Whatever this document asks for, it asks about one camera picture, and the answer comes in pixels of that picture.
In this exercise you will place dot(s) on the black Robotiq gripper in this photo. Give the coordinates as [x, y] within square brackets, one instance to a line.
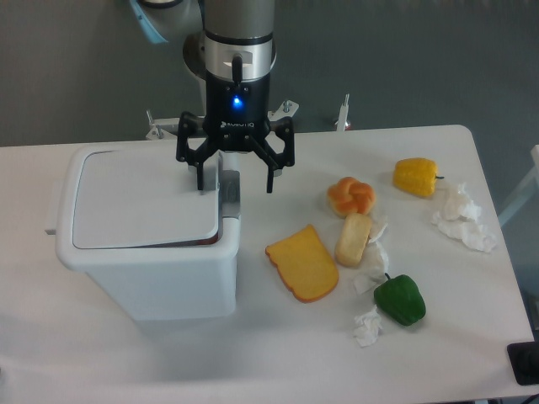
[236, 121]

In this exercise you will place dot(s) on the white trash can lid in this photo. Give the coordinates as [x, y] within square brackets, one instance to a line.
[143, 197]

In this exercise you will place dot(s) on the white plastic trash can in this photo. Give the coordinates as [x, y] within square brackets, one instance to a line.
[159, 283]

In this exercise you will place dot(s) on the round knotted bread roll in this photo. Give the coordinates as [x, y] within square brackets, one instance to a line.
[349, 196]

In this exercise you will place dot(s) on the yellow toast bread slice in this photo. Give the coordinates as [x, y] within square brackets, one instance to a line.
[304, 265]

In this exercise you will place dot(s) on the pale oblong bread bun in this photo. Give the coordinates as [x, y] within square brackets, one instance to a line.
[353, 239]

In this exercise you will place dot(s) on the yellow bell pepper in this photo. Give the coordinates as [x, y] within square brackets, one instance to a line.
[417, 176]

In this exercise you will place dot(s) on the crumpled tissue beside bun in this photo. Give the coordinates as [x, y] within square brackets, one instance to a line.
[374, 263]

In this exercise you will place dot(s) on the green bell pepper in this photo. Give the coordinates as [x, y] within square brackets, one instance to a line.
[399, 297]

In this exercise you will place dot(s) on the small crumpled white tissue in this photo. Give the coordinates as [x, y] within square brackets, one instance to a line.
[367, 328]

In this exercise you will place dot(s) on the large crumpled white tissue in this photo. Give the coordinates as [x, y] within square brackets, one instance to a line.
[459, 219]

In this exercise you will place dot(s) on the white furniture edge at right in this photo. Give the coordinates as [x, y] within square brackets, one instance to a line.
[522, 192]

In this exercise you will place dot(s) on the black device at table edge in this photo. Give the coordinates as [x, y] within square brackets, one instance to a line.
[524, 362]

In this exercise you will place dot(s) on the white metal robot base frame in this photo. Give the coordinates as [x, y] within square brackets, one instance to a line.
[167, 129]

